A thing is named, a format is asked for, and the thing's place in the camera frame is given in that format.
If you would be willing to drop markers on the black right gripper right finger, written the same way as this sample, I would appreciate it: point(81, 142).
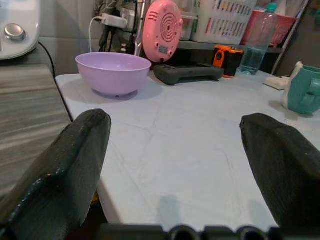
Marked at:
point(287, 175)

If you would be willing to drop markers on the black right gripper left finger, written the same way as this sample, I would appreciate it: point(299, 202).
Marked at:
point(57, 175)

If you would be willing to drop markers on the teal and white mug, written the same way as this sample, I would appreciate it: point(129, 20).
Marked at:
point(300, 92)

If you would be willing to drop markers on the purple plastic bowl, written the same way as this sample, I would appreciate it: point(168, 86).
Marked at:
point(112, 75)

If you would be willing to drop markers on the clear plastic water bottle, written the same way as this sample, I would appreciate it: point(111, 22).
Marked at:
point(252, 60)

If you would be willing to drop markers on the orange and black device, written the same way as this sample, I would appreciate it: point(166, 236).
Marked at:
point(220, 57)

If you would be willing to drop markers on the pink plastic basket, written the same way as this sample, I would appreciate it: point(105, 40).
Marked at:
point(285, 27)

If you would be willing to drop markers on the black handheld controller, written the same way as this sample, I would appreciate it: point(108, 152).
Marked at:
point(175, 73)

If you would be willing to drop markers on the grey metal shelf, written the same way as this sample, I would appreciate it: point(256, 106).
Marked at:
point(200, 45)

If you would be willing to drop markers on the white plastic basket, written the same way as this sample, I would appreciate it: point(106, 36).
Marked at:
point(225, 25)

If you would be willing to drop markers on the white kitchen appliance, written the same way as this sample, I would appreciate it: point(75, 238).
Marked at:
point(27, 15)

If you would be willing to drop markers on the white charger adapter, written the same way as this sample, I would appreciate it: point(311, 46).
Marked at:
point(113, 21)

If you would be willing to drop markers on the clear plastic container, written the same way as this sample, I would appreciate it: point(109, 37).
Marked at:
point(188, 27)

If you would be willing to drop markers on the pink round appliance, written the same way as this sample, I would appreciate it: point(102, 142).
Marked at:
point(162, 25)

